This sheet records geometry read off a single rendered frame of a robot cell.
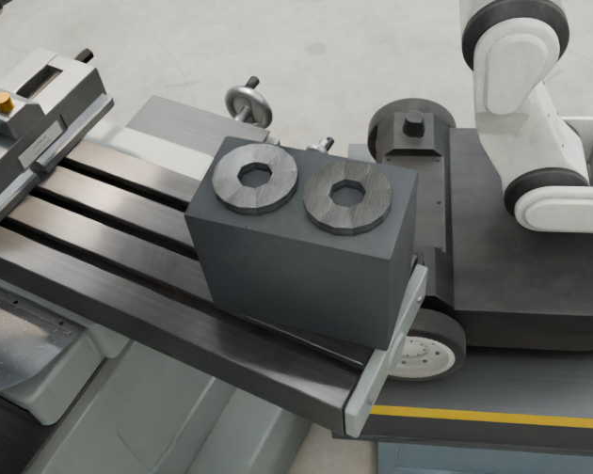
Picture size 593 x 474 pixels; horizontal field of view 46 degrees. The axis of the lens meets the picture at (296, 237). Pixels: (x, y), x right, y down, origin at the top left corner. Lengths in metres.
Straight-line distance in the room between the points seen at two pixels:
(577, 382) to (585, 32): 1.65
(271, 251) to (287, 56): 1.98
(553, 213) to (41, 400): 0.86
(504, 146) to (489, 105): 0.15
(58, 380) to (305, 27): 2.00
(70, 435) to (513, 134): 0.82
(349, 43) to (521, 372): 1.61
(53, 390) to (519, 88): 0.77
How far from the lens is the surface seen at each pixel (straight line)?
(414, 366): 1.37
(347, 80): 2.55
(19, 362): 0.99
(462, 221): 1.40
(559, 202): 1.26
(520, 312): 1.30
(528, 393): 1.42
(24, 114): 1.06
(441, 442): 1.54
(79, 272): 0.97
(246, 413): 1.61
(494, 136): 1.20
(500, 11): 1.02
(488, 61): 1.03
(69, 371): 1.06
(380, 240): 0.69
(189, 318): 0.89
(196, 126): 1.40
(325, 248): 0.69
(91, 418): 1.15
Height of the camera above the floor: 1.66
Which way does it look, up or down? 53 degrees down
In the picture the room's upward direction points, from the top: 8 degrees counter-clockwise
